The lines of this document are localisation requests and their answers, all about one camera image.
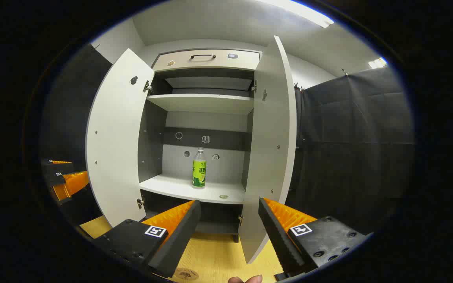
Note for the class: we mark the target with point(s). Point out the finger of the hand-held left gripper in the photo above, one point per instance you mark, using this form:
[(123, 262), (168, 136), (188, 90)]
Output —
[(73, 182), (62, 167)]

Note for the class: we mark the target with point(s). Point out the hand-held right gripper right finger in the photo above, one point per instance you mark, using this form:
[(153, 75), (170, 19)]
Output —
[(277, 236)]

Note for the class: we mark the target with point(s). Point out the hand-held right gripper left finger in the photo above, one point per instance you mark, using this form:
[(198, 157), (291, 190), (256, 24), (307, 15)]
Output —
[(183, 232)]

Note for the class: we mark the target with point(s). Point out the round wooden coaster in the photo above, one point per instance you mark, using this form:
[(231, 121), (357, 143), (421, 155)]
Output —
[(186, 274)]

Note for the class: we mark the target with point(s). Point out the green label plastic bottle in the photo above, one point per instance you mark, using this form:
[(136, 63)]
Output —
[(199, 173)]

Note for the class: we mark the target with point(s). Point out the white cabinet shelf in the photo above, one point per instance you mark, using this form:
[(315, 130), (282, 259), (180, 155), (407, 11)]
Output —
[(203, 103), (171, 186)]

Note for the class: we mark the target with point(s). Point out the white grey cabinet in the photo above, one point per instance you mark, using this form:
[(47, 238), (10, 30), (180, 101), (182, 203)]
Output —
[(207, 122)]

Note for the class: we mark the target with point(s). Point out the beige cabinet drawer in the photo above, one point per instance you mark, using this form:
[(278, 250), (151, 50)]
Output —
[(179, 62)]

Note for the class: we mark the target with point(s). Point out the black backdrop cloth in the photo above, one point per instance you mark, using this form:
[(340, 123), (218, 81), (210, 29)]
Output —
[(348, 137)]

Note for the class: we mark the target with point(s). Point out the small ceiling light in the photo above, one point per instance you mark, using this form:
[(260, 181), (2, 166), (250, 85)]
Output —
[(378, 63)]

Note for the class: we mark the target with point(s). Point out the long ceiling light panel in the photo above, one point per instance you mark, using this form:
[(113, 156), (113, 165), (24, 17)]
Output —
[(297, 10)]

